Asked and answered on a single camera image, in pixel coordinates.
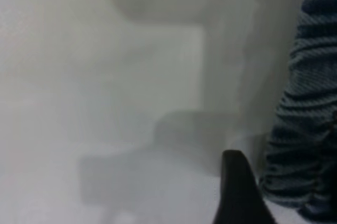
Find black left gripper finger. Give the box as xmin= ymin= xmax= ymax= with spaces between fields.
xmin=212 ymin=149 xmax=277 ymax=224

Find blue denim shorts with print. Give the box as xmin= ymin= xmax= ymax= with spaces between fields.
xmin=259 ymin=0 xmax=337 ymax=224

